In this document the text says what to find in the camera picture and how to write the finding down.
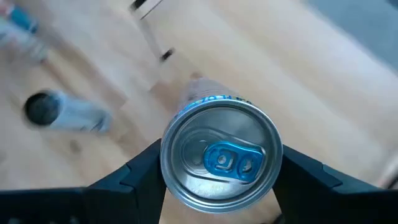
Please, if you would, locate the blue silver energy drink can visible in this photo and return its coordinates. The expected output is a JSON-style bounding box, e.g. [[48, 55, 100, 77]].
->
[[0, 0, 50, 65], [160, 77, 284, 214]]

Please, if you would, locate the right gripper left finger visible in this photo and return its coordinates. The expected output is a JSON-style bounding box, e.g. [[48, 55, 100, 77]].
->
[[0, 139, 167, 224]]

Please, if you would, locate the Celsius Arctic Vibe can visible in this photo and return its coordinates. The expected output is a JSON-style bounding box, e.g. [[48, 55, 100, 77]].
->
[[23, 89, 113, 134]]

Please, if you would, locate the wooden shelf with black frame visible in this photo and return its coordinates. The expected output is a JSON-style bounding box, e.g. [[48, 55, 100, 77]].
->
[[129, 0, 175, 63]]

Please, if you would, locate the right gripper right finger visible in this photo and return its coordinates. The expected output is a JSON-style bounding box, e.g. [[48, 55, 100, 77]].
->
[[273, 145, 398, 224]]

